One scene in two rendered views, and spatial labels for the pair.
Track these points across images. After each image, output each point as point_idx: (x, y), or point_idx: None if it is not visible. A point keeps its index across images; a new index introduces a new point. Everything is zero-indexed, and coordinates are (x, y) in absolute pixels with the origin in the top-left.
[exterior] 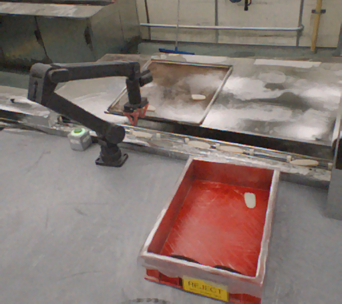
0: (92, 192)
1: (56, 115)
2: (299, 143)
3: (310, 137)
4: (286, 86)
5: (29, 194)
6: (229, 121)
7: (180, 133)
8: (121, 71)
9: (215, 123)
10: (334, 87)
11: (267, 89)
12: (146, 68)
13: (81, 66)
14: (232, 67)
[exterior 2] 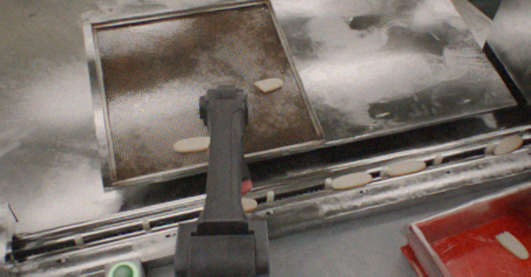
0: None
1: (8, 257)
2: (478, 114)
3: (486, 100)
4: (382, 17)
5: None
6: (361, 114)
7: (280, 165)
8: (242, 129)
9: (345, 128)
10: (440, 1)
11: (361, 32)
12: (230, 85)
13: (240, 182)
14: (270, 2)
